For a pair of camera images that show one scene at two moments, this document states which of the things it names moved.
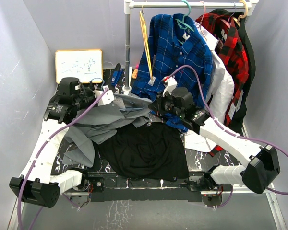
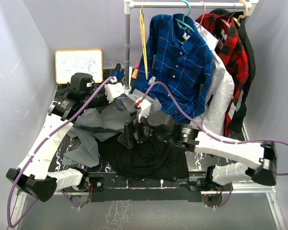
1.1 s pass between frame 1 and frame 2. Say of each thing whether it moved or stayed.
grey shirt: moved
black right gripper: moved
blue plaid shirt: stayed
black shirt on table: stayed
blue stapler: stayed
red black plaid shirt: stayed
